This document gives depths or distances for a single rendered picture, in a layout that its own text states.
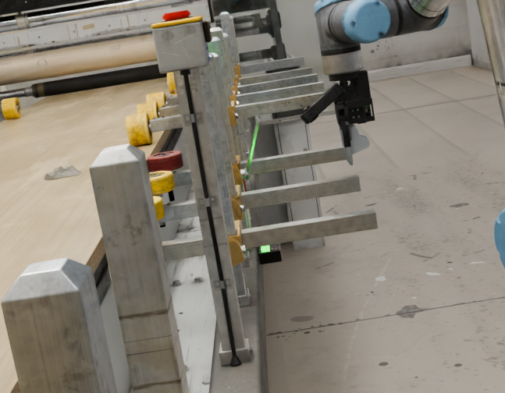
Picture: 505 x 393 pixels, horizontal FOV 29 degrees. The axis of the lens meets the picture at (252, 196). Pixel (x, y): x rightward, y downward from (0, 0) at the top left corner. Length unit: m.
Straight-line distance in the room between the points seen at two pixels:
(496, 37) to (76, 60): 3.17
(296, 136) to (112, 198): 3.86
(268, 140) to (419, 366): 1.81
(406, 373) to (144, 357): 2.46
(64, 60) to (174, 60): 3.19
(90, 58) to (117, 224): 3.87
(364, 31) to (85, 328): 1.67
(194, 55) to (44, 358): 0.97
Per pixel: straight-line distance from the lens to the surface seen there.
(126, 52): 4.51
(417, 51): 11.08
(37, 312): 0.43
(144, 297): 0.69
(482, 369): 3.11
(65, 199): 1.96
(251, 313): 1.70
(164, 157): 2.21
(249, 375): 1.44
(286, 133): 4.51
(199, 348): 1.81
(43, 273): 0.43
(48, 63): 4.57
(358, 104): 2.20
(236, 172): 2.16
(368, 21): 2.06
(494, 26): 1.57
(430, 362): 3.19
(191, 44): 1.38
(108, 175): 0.67
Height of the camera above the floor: 1.25
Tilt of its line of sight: 12 degrees down
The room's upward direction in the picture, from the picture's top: 9 degrees counter-clockwise
